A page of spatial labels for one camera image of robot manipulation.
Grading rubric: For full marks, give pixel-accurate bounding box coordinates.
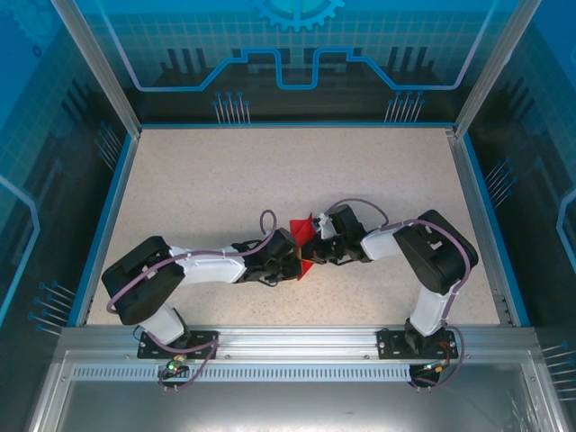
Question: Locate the red paper sheet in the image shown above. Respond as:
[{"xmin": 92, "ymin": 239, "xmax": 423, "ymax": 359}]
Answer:
[{"xmin": 287, "ymin": 211, "xmax": 319, "ymax": 283}]

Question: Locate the grey sheet metal shelf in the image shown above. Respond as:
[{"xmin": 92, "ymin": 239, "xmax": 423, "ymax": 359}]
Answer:
[{"xmin": 26, "ymin": 350, "xmax": 563, "ymax": 432}]

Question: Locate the aluminium mounting rail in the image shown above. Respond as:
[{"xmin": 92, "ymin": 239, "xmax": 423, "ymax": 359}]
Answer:
[{"xmin": 58, "ymin": 324, "xmax": 541, "ymax": 361}]

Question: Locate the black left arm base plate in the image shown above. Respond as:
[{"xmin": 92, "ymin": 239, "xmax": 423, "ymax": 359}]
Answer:
[{"xmin": 137, "ymin": 330, "xmax": 221, "ymax": 361}]

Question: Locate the slotted grey cable duct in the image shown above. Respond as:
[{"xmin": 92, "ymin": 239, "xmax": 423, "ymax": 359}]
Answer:
[{"xmin": 71, "ymin": 364, "xmax": 454, "ymax": 383}]

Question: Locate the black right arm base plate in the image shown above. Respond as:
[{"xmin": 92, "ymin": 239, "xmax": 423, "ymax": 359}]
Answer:
[{"xmin": 376, "ymin": 328, "xmax": 461, "ymax": 361}]

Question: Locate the cable connector with green light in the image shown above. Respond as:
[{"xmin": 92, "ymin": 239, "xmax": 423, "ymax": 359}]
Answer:
[{"xmin": 162, "ymin": 354, "xmax": 188, "ymax": 377}]

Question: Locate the aluminium side rail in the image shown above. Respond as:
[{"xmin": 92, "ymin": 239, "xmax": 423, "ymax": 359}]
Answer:
[{"xmin": 445, "ymin": 127, "xmax": 518, "ymax": 328}]

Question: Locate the cable connector with orange wires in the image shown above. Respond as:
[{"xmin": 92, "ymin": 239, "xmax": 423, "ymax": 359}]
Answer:
[{"xmin": 420, "ymin": 358, "xmax": 453, "ymax": 375}]

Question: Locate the aluminium frame post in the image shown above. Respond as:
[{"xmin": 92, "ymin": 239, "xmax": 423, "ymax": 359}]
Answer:
[
  {"xmin": 452, "ymin": 0, "xmax": 545, "ymax": 139},
  {"xmin": 48, "ymin": 0, "xmax": 144, "ymax": 139}
]

